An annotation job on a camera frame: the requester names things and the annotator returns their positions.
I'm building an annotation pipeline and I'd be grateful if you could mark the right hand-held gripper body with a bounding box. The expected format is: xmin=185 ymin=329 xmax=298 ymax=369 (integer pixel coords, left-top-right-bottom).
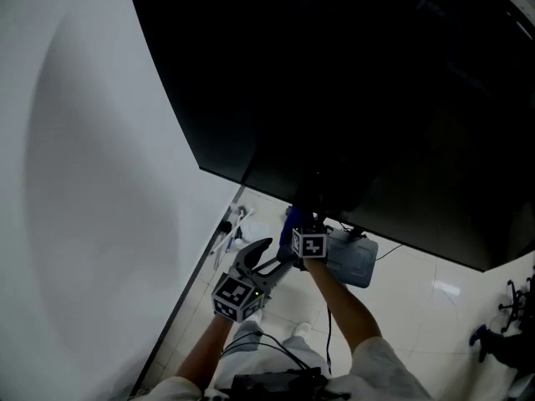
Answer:
xmin=290 ymin=224 xmax=329 ymax=272

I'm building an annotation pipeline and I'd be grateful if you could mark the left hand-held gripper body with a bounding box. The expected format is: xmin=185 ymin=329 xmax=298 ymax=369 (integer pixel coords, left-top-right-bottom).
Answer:
xmin=211 ymin=249 xmax=294 ymax=323

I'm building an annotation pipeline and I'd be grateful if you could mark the black TV screen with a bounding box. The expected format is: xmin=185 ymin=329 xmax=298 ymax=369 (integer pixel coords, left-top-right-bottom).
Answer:
xmin=125 ymin=0 xmax=535 ymax=273

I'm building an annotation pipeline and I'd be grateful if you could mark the person's left forearm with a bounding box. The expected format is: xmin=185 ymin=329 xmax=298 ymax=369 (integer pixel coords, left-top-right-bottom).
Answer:
xmin=175 ymin=314 xmax=235 ymax=388

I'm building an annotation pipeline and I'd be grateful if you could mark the person's right forearm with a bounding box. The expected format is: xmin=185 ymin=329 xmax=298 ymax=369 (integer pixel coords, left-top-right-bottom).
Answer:
xmin=303 ymin=257 xmax=382 ymax=355

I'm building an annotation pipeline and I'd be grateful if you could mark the clear plastic bag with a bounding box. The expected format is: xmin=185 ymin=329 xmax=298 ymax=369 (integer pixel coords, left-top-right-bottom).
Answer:
xmin=241 ymin=219 xmax=271 ymax=244

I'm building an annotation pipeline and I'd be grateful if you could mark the white stick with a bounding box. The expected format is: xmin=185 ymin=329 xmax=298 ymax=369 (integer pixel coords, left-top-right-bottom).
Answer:
xmin=211 ymin=206 xmax=256 ymax=270

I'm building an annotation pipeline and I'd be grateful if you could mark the black chest device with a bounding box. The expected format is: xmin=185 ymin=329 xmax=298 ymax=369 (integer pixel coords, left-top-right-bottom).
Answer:
xmin=227 ymin=368 xmax=332 ymax=401

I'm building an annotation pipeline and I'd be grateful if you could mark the person's white shirt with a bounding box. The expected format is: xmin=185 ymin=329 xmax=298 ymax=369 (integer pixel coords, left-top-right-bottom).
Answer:
xmin=132 ymin=335 xmax=436 ymax=401

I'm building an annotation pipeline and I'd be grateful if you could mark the blue object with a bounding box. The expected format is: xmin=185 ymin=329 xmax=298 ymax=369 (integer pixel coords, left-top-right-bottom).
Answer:
xmin=468 ymin=323 xmax=488 ymax=347

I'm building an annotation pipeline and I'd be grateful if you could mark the black office chair base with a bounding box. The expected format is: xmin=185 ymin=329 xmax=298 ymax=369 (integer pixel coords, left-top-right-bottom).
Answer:
xmin=497 ymin=264 xmax=535 ymax=334

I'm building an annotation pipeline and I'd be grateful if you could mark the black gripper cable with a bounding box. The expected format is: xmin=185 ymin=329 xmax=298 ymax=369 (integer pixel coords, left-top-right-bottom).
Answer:
xmin=324 ymin=305 xmax=334 ymax=376
xmin=219 ymin=330 xmax=313 ymax=372

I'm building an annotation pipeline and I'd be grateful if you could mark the black power cable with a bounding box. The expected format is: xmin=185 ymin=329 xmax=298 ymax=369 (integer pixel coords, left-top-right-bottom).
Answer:
xmin=374 ymin=242 xmax=404 ymax=262

